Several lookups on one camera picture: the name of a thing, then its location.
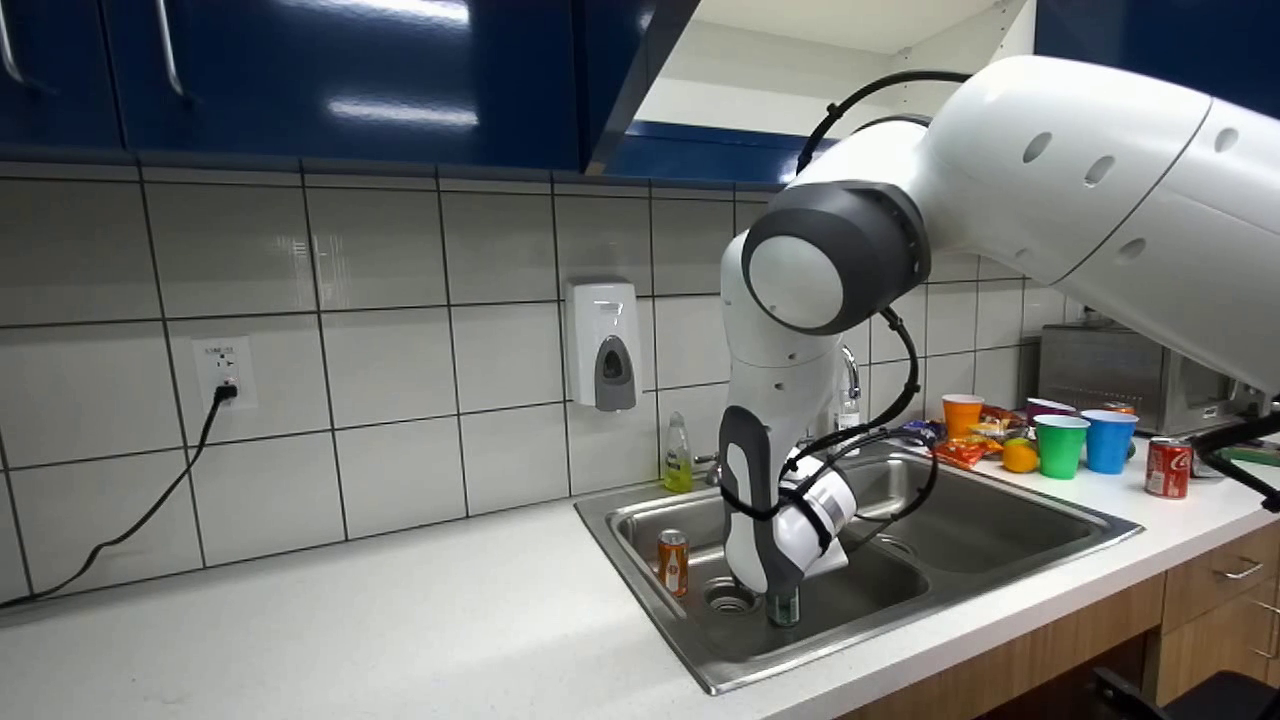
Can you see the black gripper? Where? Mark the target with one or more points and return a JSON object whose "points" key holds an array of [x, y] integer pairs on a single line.
{"points": [[784, 582]]}

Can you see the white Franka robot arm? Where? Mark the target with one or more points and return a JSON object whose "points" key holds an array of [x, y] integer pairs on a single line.
{"points": [[1064, 186]]}

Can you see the orange soda can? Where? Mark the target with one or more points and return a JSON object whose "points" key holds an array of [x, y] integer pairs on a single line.
{"points": [[674, 563]]}

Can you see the red soda can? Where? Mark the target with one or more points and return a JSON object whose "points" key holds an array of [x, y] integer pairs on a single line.
{"points": [[1171, 468]]}

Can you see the open white interior cabinet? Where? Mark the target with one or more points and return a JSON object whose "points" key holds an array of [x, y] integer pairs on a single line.
{"points": [[747, 80]]}

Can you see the blue open cabinet door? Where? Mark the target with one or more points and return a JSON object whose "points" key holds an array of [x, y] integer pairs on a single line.
{"points": [[1161, 32], [627, 80]]}

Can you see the yellow-green dish soap bottle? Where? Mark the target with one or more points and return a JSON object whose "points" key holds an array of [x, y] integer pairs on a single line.
{"points": [[679, 467]]}

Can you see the clear pump bottle white label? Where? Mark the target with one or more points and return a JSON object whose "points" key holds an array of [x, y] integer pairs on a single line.
{"points": [[849, 404]]}

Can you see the blue chip bag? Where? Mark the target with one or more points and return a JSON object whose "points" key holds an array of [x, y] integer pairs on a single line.
{"points": [[922, 433]]}

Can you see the stainless steel double sink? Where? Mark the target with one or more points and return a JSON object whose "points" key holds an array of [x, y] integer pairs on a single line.
{"points": [[1014, 525]]}

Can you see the orange plastic cup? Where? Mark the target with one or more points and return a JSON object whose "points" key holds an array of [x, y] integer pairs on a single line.
{"points": [[962, 415]]}

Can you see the orange snack bag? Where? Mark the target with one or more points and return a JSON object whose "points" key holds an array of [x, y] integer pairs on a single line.
{"points": [[992, 431]]}

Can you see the orange fruit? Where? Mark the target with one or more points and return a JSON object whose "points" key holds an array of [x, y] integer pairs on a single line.
{"points": [[1023, 457]]}

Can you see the green plastic cup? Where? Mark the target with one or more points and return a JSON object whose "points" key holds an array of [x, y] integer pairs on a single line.
{"points": [[1061, 451]]}

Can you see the purple plastic cup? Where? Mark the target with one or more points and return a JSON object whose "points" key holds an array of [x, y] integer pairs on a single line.
{"points": [[1051, 404]]}

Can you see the blue plastic cup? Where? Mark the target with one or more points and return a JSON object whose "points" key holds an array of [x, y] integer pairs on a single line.
{"points": [[1111, 444]]}

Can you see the silver toaster oven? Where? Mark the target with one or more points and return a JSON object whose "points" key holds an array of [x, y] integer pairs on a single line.
{"points": [[1107, 375]]}

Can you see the wooden base drawers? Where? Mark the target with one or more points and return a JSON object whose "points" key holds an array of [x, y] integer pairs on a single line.
{"points": [[1212, 624]]}

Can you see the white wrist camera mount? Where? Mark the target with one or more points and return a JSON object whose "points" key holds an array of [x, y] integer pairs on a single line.
{"points": [[827, 559]]}

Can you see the white wall soap dispenser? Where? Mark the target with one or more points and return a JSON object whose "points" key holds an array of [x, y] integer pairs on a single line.
{"points": [[602, 343]]}

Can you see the white wall outlet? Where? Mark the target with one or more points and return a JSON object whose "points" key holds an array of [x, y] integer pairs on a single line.
{"points": [[222, 364]]}

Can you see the closed blue wall cabinets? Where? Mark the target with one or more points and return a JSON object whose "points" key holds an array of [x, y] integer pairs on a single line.
{"points": [[335, 80]]}

